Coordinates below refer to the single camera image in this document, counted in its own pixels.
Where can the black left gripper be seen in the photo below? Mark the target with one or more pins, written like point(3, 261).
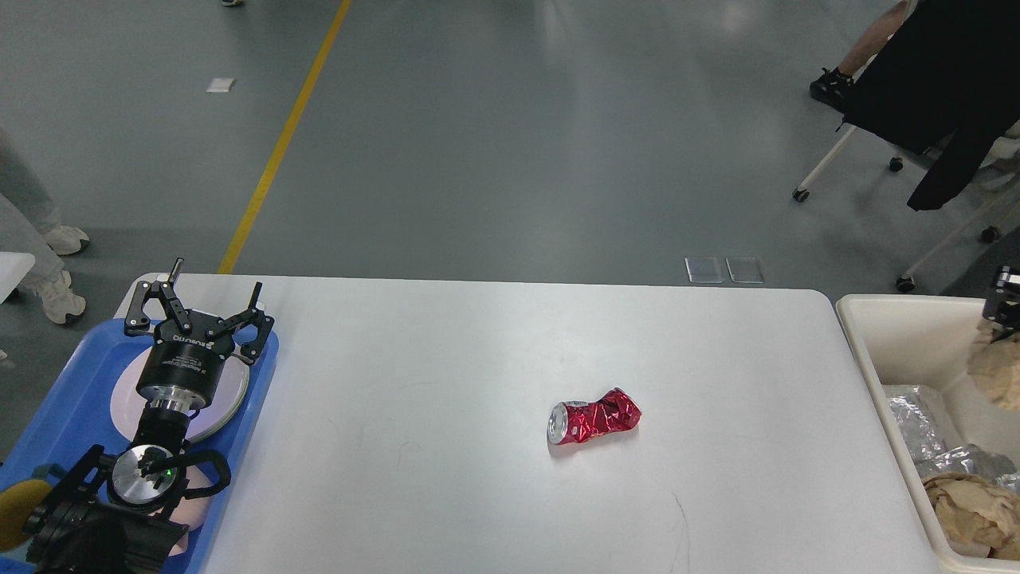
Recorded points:
point(183, 373)

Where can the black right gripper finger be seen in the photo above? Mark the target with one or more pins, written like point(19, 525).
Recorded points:
point(1001, 307)

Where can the tan napkin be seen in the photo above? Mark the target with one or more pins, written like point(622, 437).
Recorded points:
point(994, 366)

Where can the pink plate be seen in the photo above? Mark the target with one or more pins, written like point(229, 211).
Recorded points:
point(126, 405)

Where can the foil wrapper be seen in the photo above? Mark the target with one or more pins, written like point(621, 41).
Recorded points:
point(915, 415)
point(996, 469)

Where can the pink mug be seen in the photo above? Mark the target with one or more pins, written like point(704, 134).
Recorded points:
point(191, 512)

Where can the brown paper ball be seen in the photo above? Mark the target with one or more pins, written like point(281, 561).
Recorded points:
point(978, 518)

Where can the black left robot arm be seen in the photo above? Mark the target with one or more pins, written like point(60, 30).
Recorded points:
point(137, 442)

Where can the beige plastic bin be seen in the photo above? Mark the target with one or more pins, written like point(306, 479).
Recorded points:
point(926, 341)

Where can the blue plastic tray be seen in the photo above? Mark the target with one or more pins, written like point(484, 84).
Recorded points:
point(76, 413)

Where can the white side table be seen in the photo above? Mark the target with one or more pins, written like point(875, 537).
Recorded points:
point(14, 266)

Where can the person in grey trousers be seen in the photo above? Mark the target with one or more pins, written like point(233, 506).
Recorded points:
point(31, 222)

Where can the teal and yellow mug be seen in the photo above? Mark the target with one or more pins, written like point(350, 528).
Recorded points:
point(18, 503)

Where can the person with black sneakers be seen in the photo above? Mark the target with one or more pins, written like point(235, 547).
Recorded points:
point(834, 85)

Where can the crushed red soda can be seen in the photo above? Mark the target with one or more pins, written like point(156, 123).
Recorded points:
point(576, 422)

